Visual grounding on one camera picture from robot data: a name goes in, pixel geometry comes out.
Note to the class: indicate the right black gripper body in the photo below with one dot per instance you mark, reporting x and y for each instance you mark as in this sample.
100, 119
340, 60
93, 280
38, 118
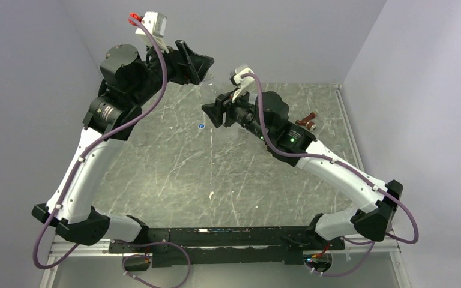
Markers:
242, 113

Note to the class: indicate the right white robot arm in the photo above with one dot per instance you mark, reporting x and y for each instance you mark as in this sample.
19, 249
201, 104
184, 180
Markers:
374, 201

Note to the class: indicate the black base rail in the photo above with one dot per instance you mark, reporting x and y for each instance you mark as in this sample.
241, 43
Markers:
226, 245

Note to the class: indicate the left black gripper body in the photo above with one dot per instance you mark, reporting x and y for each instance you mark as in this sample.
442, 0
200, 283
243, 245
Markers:
154, 78

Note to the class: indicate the brown pipe fitting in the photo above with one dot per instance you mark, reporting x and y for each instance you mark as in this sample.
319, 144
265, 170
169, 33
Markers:
307, 121

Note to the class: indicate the clear plastic bottle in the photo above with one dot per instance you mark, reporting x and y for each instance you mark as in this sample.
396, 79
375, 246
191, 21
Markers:
209, 89

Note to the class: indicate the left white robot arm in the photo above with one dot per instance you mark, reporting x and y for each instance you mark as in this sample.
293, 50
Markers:
129, 81

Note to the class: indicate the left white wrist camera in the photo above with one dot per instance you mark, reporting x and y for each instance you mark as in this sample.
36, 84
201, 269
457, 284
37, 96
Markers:
155, 23

